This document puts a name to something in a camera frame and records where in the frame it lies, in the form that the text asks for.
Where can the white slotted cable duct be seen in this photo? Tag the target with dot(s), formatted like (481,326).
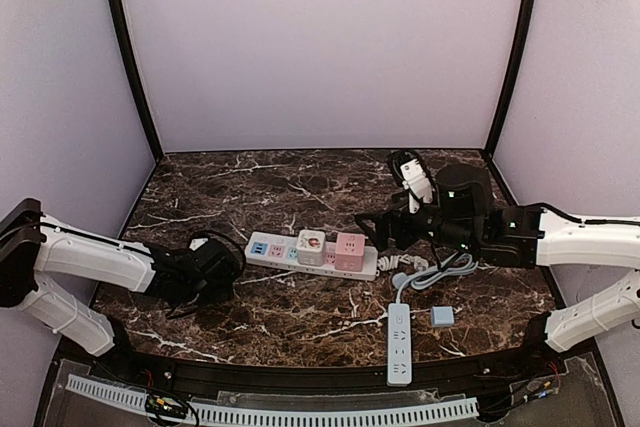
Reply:
(196,413)

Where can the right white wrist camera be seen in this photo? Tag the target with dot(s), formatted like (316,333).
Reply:
(418,185)

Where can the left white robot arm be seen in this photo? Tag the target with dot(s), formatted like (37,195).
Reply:
(34,246)

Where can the black frame post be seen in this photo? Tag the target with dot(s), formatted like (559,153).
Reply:
(118,16)
(521,30)

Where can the white multicolour power strip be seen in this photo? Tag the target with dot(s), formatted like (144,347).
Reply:
(278,251)

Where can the small blue charger plug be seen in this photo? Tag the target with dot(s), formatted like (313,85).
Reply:
(442,316)

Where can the light blue power strip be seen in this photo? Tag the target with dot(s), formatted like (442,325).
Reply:
(399,349)

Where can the pink cube socket adapter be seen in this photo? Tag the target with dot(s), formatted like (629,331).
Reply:
(349,252)

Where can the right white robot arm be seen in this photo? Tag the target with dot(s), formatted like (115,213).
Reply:
(540,235)

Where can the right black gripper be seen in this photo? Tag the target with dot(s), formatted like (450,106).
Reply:
(395,223)

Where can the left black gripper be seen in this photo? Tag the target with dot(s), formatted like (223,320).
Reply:
(220,267)

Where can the left black frame post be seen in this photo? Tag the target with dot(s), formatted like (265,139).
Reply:
(118,16)

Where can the white cube socket adapter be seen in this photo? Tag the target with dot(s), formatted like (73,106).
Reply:
(310,247)

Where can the right black frame post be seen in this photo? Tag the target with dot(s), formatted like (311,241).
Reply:
(521,30)

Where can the black front table rail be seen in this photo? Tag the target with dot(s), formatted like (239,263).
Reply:
(528,385)

